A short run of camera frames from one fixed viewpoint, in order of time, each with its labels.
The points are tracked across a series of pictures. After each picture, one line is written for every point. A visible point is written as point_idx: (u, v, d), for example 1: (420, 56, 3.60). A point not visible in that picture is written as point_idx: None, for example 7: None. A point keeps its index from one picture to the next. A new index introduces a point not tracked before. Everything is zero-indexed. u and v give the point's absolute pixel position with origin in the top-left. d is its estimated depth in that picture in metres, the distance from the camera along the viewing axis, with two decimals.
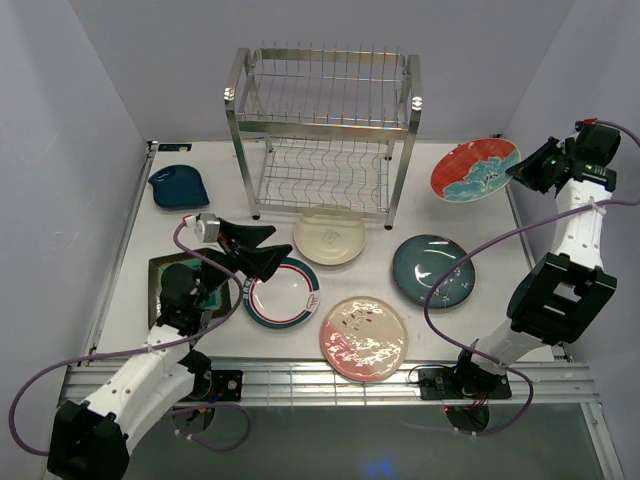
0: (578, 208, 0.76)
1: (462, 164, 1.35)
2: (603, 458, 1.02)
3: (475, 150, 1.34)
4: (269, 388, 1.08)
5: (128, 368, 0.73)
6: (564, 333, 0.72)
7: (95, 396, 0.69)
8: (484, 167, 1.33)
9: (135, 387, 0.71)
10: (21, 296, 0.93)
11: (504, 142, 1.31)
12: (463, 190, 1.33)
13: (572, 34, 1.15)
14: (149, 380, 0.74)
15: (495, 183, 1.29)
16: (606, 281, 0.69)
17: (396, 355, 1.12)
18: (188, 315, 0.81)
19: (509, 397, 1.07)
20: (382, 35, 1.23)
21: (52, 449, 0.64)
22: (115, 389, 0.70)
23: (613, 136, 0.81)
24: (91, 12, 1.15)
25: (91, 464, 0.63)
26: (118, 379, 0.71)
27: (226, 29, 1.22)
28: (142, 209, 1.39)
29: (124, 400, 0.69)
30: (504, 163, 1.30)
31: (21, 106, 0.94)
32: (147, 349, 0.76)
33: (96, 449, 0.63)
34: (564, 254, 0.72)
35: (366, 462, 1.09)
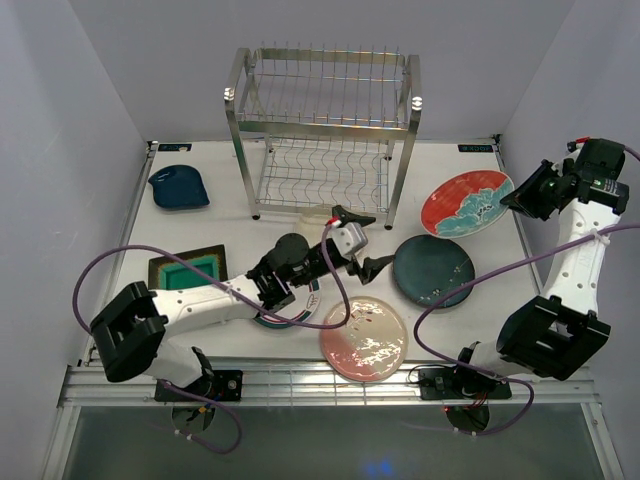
0: (579, 240, 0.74)
1: (452, 199, 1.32)
2: (603, 458, 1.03)
3: (464, 184, 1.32)
4: (270, 388, 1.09)
5: (204, 290, 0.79)
6: (553, 370, 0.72)
7: (165, 292, 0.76)
8: (475, 200, 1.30)
9: (196, 310, 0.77)
10: (21, 295, 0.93)
11: (494, 173, 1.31)
12: (457, 224, 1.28)
13: (572, 33, 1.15)
14: (209, 314, 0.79)
15: (490, 214, 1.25)
16: (599, 328, 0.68)
17: (396, 355, 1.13)
18: (276, 286, 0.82)
19: (509, 397, 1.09)
20: (381, 35, 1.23)
21: (109, 314, 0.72)
22: (180, 300, 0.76)
23: (618, 152, 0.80)
24: (90, 12, 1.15)
25: (122, 349, 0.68)
26: (189, 295, 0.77)
27: (226, 29, 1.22)
28: (143, 209, 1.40)
29: (180, 314, 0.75)
30: (496, 195, 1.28)
31: (22, 107, 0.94)
32: (226, 286, 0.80)
33: (133, 337, 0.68)
34: (555, 297, 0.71)
35: (366, 462, 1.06)
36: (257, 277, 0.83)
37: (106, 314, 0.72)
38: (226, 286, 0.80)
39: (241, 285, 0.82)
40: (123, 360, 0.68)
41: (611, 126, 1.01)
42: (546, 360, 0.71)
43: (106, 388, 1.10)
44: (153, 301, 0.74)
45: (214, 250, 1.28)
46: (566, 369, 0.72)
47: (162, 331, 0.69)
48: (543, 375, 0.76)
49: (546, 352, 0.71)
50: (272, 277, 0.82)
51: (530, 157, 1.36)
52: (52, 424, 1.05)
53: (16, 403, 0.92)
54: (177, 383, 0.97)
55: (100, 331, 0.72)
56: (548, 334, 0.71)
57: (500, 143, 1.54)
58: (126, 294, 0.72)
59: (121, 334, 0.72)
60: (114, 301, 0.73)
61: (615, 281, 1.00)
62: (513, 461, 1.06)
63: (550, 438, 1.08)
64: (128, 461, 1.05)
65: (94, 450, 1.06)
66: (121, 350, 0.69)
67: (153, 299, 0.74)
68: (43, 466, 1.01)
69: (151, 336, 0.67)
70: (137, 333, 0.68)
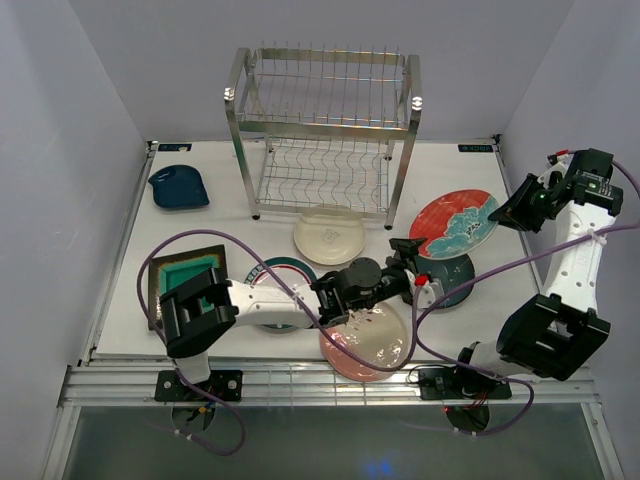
0: (577, 239, 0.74)
1: (438, 220, 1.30)
2: (603, 458, 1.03)
3: (447, 204, 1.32)
4: (270, 388, 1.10)
5: (273, 291, 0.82)
6: (555, 371, 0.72)
7: (239, 284, 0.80)
8: (462, 220, 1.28)
9: (263, 308, 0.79)
10: (21, 295, 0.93)
11: (476, 191, 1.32)
12: (447, 244, 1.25)
13: (572, 33, 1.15)
14: (273, 315, 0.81)
15: (481, 230, 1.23)
16: (600, 327, 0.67)
17: (396, 355, 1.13)
18: (335, 303, 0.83)
19: (509, 397, 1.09)
20: (381, 35, 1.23)
21: (184, 292, 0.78)
22: (251, 295, 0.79)
23: (608, 161, 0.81)
24: (90, 12, 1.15)
25: (192, 327, 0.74)
26: (259, 293, 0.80)
27: (225, 28, 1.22)
28: (143, 209, 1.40)
29: (249, 308, 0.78)
30: (481, 211, 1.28)
31: (22, 109, 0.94)
32: (296, 293, 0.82)
33: (205, 319, 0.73)
34: (555, 294, 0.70)
35: (366, 462, 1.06)
36: (320, 289, 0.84)
37: (180, 291, 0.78)
38: (292, 292, 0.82)
39: (304, 294, 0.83)
40: (189, 339, 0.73)
41: (612, 126, 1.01)
42: (547, 360, 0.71)
43: (106, 388, 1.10)
44: (227, 290, 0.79)
45: (214, 250, 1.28)
46: (568, 371, 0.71)
47: (232, 320, 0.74)
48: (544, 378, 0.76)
49: (546, 353, 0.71)
50: (333, 294, 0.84)
51: (530, 157, 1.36)
52: (52, 424, 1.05)
53: (16, 403, 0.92)
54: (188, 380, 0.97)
55: (170, 306, 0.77)
56: (548, 334, 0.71)
57: (500, 143, 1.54)
58: (205, 278, 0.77)
59: (188, 313, 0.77)
60: (192, 281, 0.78)
61: (615, 281, 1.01)
62: (513, 461, 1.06)
63: (550, 438, 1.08)
64: (129, 461, 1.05)
65: (94, 450, 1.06)
66: (188, 329, 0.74)
67: (228, 288, 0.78)
68: (43, 466, 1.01)
69: (222, 323, 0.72)
70: (209, 317, 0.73)
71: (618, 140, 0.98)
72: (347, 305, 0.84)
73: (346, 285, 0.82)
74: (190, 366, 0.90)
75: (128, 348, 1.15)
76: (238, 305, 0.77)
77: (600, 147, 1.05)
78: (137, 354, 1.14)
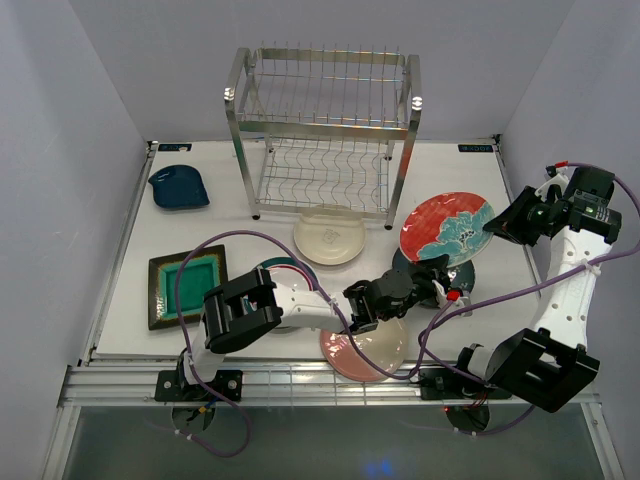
0: (571, 270, 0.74)
1: (430, 224, 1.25)
2: (603, 458, 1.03)
3: (440, 207, 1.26)
4: (270, 388, 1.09)
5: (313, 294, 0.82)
6: (543, 400, 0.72)
7: (282, 286, 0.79)
8: (455, 224, 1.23)
9: (305, 311, 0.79)
10: (21, 295, 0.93)
11: (470, 195, 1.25)
12: (438, 251, 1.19)
13: (572, 33, 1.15)
14: (309, 320, 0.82)
15: (473, 239, 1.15)
16: (589, 363, 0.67)
17: (397, 355, 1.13)
18: (364, 311, 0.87)
19: (509, 397, 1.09)
20: (382, 35, 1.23)
21: (230, 290, 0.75)
22: (293, 298, 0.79)
23: (608, 181, 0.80)
24: (90, 13, 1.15)
25: (235, 327, 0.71)
26: (301, 296, 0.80)
27: (226, 28, 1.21)
28: (143, 209, 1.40)
29: (290, 310, 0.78)
30: (476, 217, 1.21)
31: (23, 110, 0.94)
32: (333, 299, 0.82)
33: (250, 317, 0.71)
34: (544, 330, 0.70)
35: (365, 462, 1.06)
36: (352, 297, 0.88)
37: (224, 288, 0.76)
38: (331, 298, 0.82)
39: (338, 299, 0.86)
40: (233, 336, 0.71)
41: (612, 127, 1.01)
42: (534, 394, 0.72)
43: (107, 387, 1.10)
44: (272, 292, 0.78)
45: (214, 250, 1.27)
46: (556, 401, 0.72)
47: (278, 320, 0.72)
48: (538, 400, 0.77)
49: (535, 384, 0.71)
50: (363, 302, 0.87)
51: (530, 157, 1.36)
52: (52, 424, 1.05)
53: (16, 403, 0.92)
54: (189, 378, 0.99)
55: (213, 303, 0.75)
56: (537, 366, 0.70)
57: (500, 142, 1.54)
58: (251, 277, 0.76)
59: (231, 311, 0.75)
60: (238, 279, 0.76)
61: (614, 282, 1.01)
62: (513, 461, 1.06)
63: (550, 438, 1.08)
64: (129, 461, 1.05)
65: (95, 449, 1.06)
66: (233, 326, 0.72)
67: (273, 289, 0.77)
68: (43, 466, 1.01)
69: (269, 323, 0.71)
70: (256, 314, 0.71)
71: (619, 141, 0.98)
72: (376, 314, 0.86)
73: (376, 295, 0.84)
74: (203, 364, 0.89)
75: (128, 347, 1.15)
76: (281, 306, 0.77)
77: (600, 147, 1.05)
78: (138, 354, 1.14)
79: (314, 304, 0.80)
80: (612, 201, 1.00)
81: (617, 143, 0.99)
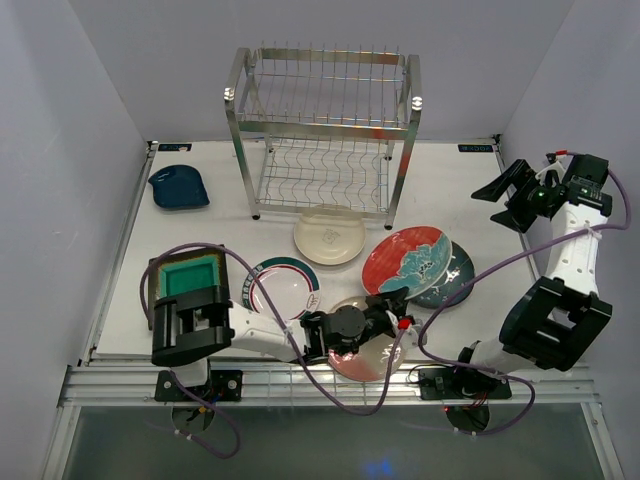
0: (574, 233, 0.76)
1: (390, 259, 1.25)
2: (603, 458, 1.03)
3: (400, 241, 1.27)
4: (269, 388, 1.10)
5: (268, 321, 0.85)
6: (557, 359, 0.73)
7: (238, 309, 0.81)
8: (414, 258, 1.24)
9: (256, 336, 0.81)
10: (21, 295, 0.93)
11: (428, 228, 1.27)
12: (399, 284, 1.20)
13: (572, 33, 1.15)
14: (262, 343, 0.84)
15: (433, 270, 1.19)
16: (602, 309, 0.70)
17: (396, 355, 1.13)
18: (316, 344, 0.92)
19: (509, 397, 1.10)
20: (382, 35, 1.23)
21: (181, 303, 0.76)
22: (247, 321, 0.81)
23: (604, 167, 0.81)
24: (91, 13, 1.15)
25: (181, 344, 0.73)
26: (256, 321, 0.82)
27: (226, 29, 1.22)
28: (143, 209, 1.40)
29: (243, 334, 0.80)
30: (434, 250, 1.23)
31: (23, 110, 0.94)
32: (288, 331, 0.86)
33: (197, 337, 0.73)
34: (559, 278, 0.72)
35: (366, 462, 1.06)
36: (308, 327, 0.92)
37: (178, 299, 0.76)
38: (286, 327, 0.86)
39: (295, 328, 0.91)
40: (178, 351, 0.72)
41: (612, 127, 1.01)
42: (550, 351, 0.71)
43: (108, 387, 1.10)
44: (227, 311, 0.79)
45: (214, 249, 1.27)
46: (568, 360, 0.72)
47: (226, 342, 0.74)
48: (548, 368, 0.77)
49: (550, 340, 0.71)
50: (318, 335, 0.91)
51: (530, 156, 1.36)
52: (53, 424, 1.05)
53: (16, 403, 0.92)
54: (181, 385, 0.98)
55: (163, 313, 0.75)
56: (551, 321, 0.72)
57: (500, 142, 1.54)
58: (208, 294, 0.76)
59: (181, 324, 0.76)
60: (193, 292, 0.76)
61: (612, 281, 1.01)
62: (514, 461, 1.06)
63: (550, 437, 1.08)
64: (129, 461, 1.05)
65: (95, 449, 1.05)
66: (180, 341, 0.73)
67: (228, 309, 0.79)
68: (43, 466, 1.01)
69: (216, 345, 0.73)
70: (206, 334, 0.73)
71: (619, 141, 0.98)
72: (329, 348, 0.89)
73: (327, 330, 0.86)
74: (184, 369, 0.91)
75: (128, 348, 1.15)
76: (234, 329, 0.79)
77: (600, 147, 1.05)
78: (138, 354, 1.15)
79: (266, 332, 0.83)
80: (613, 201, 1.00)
81: (617, 143, 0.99)
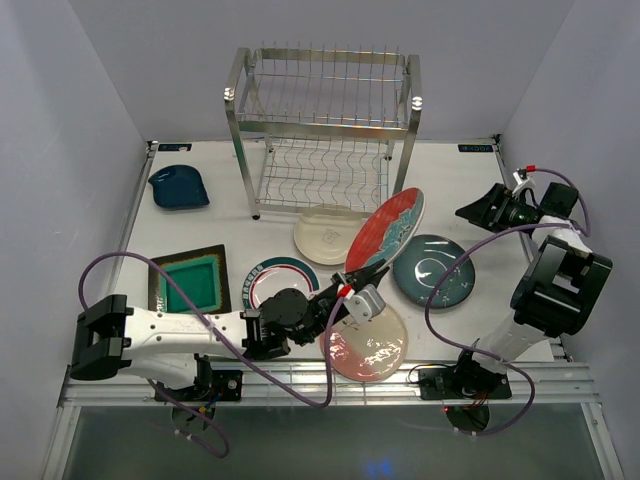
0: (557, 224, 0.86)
1: (374, 236, 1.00)
2: (603, 458, 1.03)
3: (383, 216, 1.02)
4: (269, 388, 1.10)
5: (183, 321, 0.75)
6: (571, 318, 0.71)
7: (142, 312, 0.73)
8: (397, 227, 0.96)
9: (165, 340, 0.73)
10: (21, 295, 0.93)
11: (407, 190, 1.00)
12: (376, 258, 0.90)
13: (572, 33, 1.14)
14: (180, 346, 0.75)
15: (407, 232, 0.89)
16: (604, 263, 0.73)
17: (396, 354, 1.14)
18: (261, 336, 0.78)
19: (509, 397, 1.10)
20: (382, 36, 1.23)
21: (87, 319, 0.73)
22: (153, 326, 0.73)
23: (573, 196, 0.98)
24: (91, 14, 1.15)
25: (83, 360, 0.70)
26: (164, 324, 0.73)
27: (226, 29, 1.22)
28: (143, 209, 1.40)
29: (148, 341, 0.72)
30: (412, 211, 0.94)
31: (23, 110, 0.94)
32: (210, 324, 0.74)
33: (91, 353, 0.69)
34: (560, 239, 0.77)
35: (365, 462, 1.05)
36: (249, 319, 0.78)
37: (87, 314, 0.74)
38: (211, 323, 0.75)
39: (229, 321, 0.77)
40: (82, 369, 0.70)
41: (612, 127, 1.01)
42: (565, 311, 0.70)
43: (107, 387, 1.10)
44: (126, 318, 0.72)
45: (214, 250, 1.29)
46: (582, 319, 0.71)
47: (119, 354, 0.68)
48: (559, 336, 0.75)
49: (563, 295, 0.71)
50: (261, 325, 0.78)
51: (530, 156, 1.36)
52: (53, 424, 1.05)
53: (16, 403, 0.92)
54: (175, 385, 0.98)
55: (79, 330, 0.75)
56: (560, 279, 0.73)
57: (500, 142, 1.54)
58: (102, 305, 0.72)
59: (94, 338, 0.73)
60: (94, 306, 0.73)
61: (612, 281, 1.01)
62: (513, 461, 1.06)
63: (549, 437, 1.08)
64: (129, 461, 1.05)
65: (94, 449, 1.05)
66: (83, 358, 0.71)
67: (126, 317, 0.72)
68: (43, 466, 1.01)
69: (107, 357, 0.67)
70: (97, 348, 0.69)
71: (619, 141, 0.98)
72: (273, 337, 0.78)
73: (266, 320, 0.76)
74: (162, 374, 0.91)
75: None
76: (135, 337, 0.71)
77: (600, 147, 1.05)
78: None
79: (176, 332, 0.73)
80: (613, 201, 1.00)
81: (617, 143, 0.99)
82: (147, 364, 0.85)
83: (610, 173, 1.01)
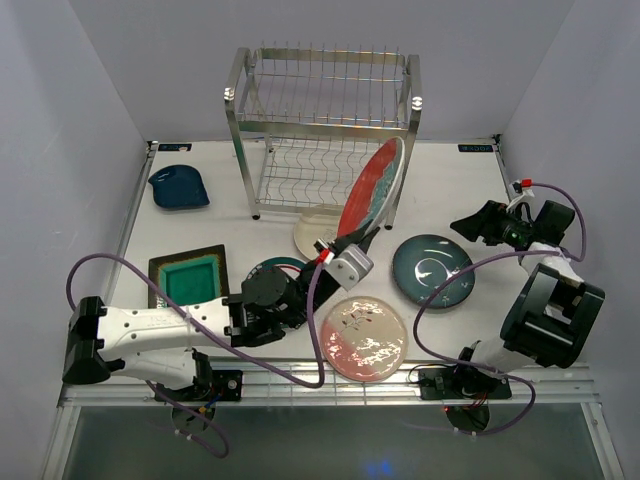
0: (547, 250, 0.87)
1: (361, 199, 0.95)
2: (603, 458, 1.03)
3: (369, 178, 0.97)
4: (269, 388, 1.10)
5: (160, 316, 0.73)
6: (564, 349, 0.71)
7: (115, 312, 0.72)
8: (381, 184, 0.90)
9: (141, 337, 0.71)
10: (21, 296, 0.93)
11: (386, 144, 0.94)
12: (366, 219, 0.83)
13: (572, 33, 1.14)
14: (159, 341, 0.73)
15: (390, 187, 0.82)
16: (596, 293, 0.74)
17: (396, 355, 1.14)
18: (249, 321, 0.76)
19: (509, 397, 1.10)
20: (382, 36, 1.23)
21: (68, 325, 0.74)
22: (126, 324, 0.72)
23: (568, 217, 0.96)
24: (91, 14, 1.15)
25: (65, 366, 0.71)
26: (138, 320, 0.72)
27: (226, 29, 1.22)
28: (143, 209, 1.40)
29: (123, 339, 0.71)
30: (393, 164, 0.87)
31: (23, 110, 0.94)
32: (185, 314, 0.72)
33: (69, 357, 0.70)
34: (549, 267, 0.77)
35: (365, 462, 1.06)
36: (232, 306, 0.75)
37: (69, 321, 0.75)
38: (186, 313, 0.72)
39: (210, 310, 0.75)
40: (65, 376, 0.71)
41: (612, 126, 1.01)
42: (557, 341, 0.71)
43: (107, 387, 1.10)
44: (99, 319, 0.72)
45: (214, 250, 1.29)
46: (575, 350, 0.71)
47: (90, 355, 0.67)
48: (549, 366, 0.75)
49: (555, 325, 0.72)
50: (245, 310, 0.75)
51: (530, 156, 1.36)
52: (53, 424, 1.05)
53: (16, 403, 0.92)
54: (175, 385, 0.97)
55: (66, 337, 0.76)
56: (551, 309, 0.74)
57: (500, 142, 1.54)
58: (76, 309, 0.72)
59: None
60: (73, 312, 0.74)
61: (611, 281, 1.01)
62: (513, 461, 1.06)
63: (549, 437, 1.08)
64: (129, 461, 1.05)
65: (95, 449, 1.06)
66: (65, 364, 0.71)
67: (99, 318, 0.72)
68: (43, 466, 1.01)
69: (79, 359, 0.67)
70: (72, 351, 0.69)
71: (619, 141, 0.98)
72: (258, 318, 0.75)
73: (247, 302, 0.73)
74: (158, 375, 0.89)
75: None
76: (108, 337, 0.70)
77: (600, 147, 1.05)
78: None
79: (152, 329, 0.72)
80: (613, 201, 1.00)
81: (617, 143, 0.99)
82: (146, 366, 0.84)
83: (610, 173, 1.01)
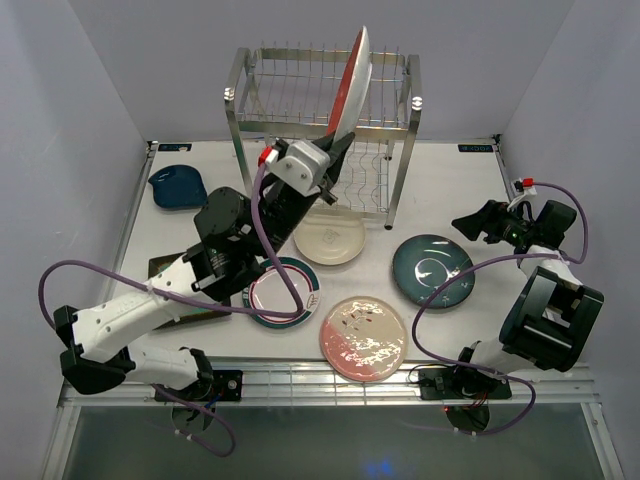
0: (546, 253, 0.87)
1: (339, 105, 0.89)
2: (603, 458, 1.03)
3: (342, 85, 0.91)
4: (269, 388, 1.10)
5: (127, 299, 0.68)
6: (560, 353, 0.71)
7: (86, 314, 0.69)
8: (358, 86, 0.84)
9: (116, 327, 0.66)
10: (22, 296, 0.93)
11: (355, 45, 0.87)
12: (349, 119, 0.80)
13: (572, 33, 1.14)
14: (136, 322, 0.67)
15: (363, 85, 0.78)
16: (594, 296, 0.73)
17: (396, 355, 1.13)
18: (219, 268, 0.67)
19: (509, 397, 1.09)
20: (382, 36, 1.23)
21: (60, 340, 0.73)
22: (98, 320, 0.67)
23: (569, 219, 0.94)
24: (92, 14, 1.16)
25: None
26: (107, 313, 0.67)
27: (226, 29, 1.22)
28: (143, 209, 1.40)
29: (100, 336, 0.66)
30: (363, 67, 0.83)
31: (22, 111, 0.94)
32: (147, 288, 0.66)
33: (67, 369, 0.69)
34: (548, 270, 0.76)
35: (366, 462, 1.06)
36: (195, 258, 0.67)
37: None
38: (147, 285, 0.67)
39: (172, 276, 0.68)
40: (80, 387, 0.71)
41: (612, 127, 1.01)
42: (555, 345, 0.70)
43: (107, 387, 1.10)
44: (73, 325, 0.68)
45: None
46: (572, 354, 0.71)
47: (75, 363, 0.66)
48: (548, 369, 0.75)
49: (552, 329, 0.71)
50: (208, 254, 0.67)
51: (530, 156, 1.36)
52: (53, 424, 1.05)
53: (16, 403, 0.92)
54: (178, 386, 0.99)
55: None
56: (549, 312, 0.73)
57: (500, 142, 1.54)
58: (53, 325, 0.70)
59: None
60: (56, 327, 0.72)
61: (611, 281, 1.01)
62: (513, 461, 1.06)
63: (550, 437, 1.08)
64: (129, 461, 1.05)
65: (95, 449, 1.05)
66: None
67: (73, 325, 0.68)
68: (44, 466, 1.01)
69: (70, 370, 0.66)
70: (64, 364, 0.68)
71: (619, 141, 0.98)
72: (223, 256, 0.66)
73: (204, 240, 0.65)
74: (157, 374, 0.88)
75: None
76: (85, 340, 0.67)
77: (599, 148, 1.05)
78: None
79: (123, 314, 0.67)
80: (613, 201, 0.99)
81: (617, 143, 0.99)
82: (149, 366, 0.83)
83: (610, 173, 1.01)
